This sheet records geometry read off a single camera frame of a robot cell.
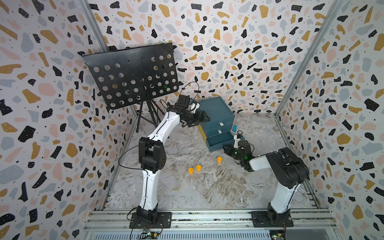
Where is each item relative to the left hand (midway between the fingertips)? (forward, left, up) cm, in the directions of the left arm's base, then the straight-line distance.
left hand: (206, 120), depth 90 cm
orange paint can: (-16, -8, -19) cm, 27 cm away
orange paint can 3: (-22, +5, -18) cm, 29 cm away
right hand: (-9, -11, -15) cm, 21 cm away
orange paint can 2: (-24, +10, -18) cm, 31 cm away
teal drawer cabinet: (0, -8, -9) cm, 12 cm away
